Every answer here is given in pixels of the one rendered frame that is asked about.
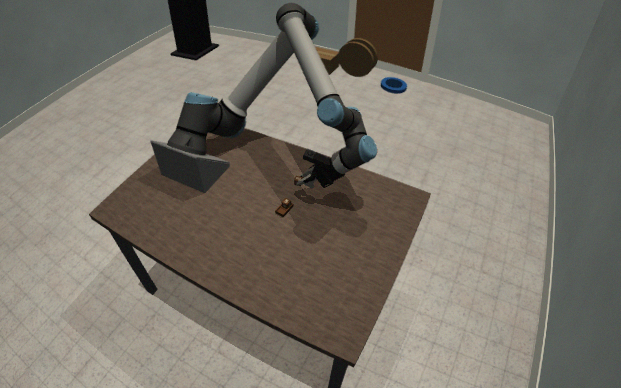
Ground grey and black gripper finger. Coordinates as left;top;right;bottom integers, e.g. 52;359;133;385
300;164;316;178
296;173;318;188

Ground brown rectangular tray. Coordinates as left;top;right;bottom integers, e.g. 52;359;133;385
275;203;293;217

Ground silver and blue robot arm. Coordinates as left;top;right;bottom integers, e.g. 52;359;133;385
167;3;377;174

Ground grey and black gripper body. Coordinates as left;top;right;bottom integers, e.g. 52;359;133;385
311;158;345;188

